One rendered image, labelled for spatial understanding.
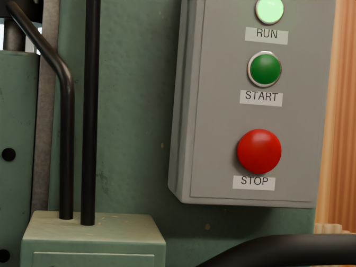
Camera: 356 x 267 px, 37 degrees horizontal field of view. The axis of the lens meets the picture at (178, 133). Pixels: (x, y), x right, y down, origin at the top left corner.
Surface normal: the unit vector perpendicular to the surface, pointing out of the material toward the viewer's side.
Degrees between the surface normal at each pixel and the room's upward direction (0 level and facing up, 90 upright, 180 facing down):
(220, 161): 90
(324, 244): 53
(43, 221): 0
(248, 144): 87
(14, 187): 90
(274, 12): 94
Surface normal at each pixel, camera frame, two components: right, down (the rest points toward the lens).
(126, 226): 0.07, -1.00
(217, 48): 0.18, 0.07
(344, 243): 0.21, -0.55
